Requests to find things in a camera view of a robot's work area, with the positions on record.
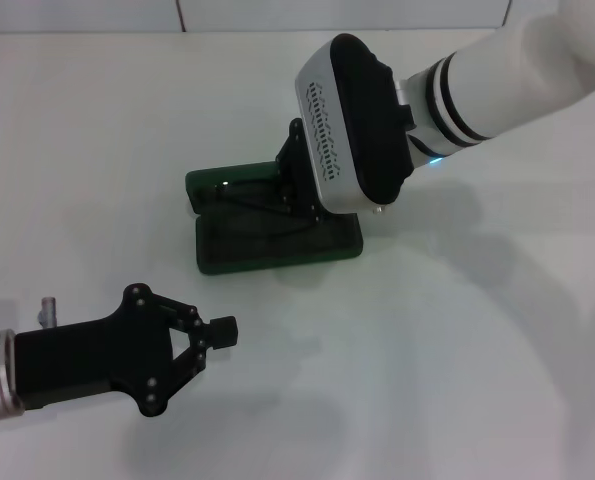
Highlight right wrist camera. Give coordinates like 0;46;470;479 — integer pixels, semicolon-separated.
294;33;414;218

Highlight silver connector with cable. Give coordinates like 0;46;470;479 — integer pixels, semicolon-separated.
35;296;59;330

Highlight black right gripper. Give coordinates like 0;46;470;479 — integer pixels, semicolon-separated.
275;117;329;224

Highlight black glasses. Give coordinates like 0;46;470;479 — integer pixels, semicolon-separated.
211;180;328;244

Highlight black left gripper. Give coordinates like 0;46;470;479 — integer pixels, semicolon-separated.
13;283;239;419

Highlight green glasses case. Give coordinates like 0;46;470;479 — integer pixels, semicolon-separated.
185;160;364;277

